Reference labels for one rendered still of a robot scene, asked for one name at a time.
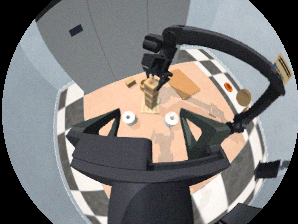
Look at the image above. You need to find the small square wooden pallet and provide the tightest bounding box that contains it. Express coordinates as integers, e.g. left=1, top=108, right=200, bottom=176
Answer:
left=140, top=96, right=160, bottom=115

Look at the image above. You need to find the brown open cylinder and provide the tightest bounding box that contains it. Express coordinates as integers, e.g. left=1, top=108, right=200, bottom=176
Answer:
left=139, top=78, right=147, bottom=92

